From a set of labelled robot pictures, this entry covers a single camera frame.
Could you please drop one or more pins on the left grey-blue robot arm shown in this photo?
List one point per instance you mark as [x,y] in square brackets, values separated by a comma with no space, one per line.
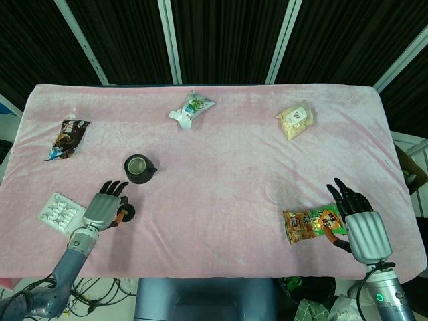
[72,261]

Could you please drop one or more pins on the white pill blister pack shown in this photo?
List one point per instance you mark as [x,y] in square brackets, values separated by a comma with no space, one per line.
[60,212]

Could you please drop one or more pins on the small dark lid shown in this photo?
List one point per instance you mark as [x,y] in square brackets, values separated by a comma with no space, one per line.
[131,214]

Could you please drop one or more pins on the orange green snack bag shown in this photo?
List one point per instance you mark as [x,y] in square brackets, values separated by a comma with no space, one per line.
[307,224]

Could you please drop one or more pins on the dark brown snack bag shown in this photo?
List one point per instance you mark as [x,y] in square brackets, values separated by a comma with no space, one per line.
[67,140]

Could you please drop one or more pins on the green checkered cloth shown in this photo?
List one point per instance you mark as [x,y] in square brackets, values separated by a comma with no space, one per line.
[311,311]

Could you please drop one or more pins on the pink plush table cloth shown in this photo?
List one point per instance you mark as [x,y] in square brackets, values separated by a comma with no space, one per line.
[214,207]

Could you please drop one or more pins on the white plastic bag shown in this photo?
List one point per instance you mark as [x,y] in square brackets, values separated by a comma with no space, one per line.
[344,307]

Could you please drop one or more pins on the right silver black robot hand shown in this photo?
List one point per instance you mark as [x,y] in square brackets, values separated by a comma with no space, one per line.
[366,234]

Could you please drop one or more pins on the clear bag of yellow snacks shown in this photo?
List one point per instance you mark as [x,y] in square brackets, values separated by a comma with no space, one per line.
[296,120]

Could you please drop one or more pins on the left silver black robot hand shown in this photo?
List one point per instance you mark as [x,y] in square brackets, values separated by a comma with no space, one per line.
[100,207]

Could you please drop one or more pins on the white frame post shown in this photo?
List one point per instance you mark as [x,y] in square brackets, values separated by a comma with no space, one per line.
[284,43]
[171,43]
[83,47]
[401,63]

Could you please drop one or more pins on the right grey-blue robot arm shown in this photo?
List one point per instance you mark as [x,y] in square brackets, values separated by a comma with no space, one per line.
[388,297]

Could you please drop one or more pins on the blue-grey robot torso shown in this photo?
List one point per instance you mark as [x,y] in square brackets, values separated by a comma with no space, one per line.
[204,301]

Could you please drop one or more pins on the black pleated curtain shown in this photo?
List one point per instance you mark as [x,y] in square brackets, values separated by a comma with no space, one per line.
[227,36]

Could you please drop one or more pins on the black teapot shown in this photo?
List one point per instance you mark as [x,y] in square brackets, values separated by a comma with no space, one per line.
[144,177]

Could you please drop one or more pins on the crumpled white green snack bag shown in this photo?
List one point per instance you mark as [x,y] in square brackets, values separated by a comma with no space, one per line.
[192,108]

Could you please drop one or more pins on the brown cardboard box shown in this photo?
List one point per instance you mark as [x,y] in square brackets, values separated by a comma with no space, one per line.
[414,167]

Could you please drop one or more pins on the clear round plastic cup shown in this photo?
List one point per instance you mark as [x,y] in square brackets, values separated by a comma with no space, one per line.
[278,192]

